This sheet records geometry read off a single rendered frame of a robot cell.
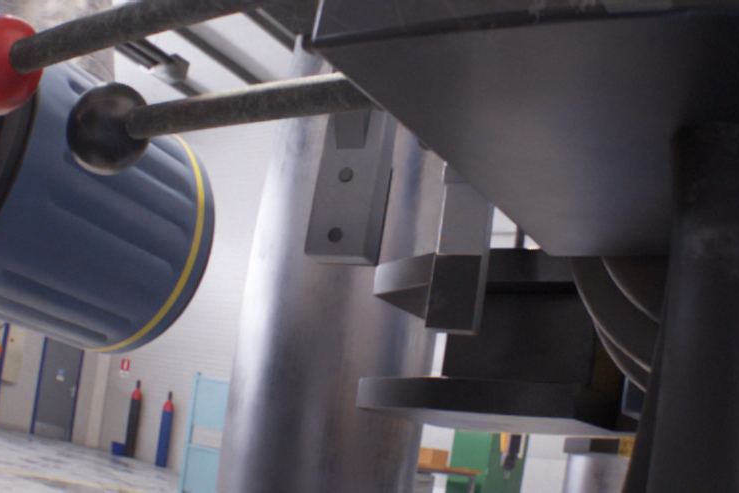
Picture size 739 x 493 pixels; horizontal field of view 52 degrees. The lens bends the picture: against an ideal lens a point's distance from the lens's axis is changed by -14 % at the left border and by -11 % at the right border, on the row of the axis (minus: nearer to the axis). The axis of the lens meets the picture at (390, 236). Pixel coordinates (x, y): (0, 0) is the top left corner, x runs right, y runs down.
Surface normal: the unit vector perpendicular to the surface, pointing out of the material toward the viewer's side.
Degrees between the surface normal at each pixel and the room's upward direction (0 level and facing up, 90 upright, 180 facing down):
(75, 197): 100
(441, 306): 90
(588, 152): 180
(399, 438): 90
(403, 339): 90
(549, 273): 90
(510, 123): 180
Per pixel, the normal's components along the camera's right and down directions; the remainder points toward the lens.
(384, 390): -0.84, -0.26
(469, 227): -0.38, -0.30
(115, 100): 0.39, -0.46
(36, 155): 0.91, 0.06
